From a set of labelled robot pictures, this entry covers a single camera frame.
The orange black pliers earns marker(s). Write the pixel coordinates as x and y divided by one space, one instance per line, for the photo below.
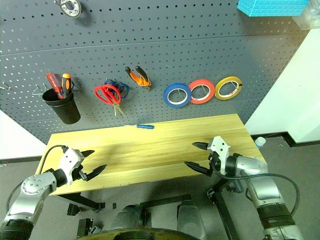
140 78

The clear plastic bottle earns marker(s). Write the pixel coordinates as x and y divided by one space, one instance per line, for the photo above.
260 142

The yellow tape roll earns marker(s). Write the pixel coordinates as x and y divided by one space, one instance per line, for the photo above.
218 95

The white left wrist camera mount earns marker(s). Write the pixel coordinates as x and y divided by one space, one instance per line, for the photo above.
70 158

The clear plastic container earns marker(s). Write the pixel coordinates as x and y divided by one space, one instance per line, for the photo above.
303 21

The black plastic cup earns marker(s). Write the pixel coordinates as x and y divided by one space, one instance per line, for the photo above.
66 110

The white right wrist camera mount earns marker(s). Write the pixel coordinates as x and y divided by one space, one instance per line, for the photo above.
218 146

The silver round metal flange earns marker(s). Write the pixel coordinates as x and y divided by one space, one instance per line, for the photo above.
75 8

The black metal table frame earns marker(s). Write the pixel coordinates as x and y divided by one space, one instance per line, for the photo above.
225 212

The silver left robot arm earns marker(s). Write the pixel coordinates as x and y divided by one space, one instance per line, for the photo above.
32 187

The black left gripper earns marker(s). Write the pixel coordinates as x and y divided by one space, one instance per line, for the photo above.
80 173

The blue foam block stack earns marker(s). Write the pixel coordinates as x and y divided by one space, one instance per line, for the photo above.
270 8

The small black block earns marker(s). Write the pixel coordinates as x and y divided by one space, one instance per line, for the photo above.
115 205

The black metal bracket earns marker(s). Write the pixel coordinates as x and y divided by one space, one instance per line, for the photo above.
83 227

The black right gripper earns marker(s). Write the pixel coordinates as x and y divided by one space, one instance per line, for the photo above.
215 163

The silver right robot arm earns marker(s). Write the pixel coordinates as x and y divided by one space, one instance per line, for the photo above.
262 190

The dark grey perforated pegboard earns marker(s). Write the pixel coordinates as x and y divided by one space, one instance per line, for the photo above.
150 45

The blue tape roll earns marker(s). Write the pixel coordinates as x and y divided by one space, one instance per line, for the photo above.
167 100

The black baseboard strip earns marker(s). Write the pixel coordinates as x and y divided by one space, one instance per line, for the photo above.
20 160
287 137

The red tape roll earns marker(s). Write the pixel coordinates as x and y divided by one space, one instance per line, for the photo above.
211 86

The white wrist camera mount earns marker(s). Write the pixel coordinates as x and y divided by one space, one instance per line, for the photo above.
70 158
218 146

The red utility knife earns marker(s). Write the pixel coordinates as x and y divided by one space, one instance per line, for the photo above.
53 83

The black metal floor bar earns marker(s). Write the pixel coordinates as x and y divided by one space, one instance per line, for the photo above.
165 200

